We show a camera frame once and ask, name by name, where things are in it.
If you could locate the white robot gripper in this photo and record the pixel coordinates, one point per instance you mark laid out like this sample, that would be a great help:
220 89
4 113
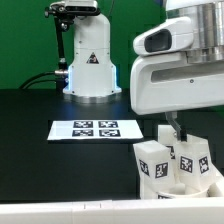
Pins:
164 83

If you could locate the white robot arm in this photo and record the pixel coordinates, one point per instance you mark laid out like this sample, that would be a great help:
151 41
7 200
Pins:
91 74

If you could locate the white marker sheet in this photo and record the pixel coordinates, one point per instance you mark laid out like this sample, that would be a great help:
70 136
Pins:
94 129

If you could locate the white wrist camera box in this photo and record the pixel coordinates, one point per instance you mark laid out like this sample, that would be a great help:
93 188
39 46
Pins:
171 36

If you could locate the white L-shaped wall fixture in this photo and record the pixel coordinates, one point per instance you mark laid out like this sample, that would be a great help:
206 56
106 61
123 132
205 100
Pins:
209 210

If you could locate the black camera on stand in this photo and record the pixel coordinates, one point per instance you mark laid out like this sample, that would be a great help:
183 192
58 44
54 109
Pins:
64 13

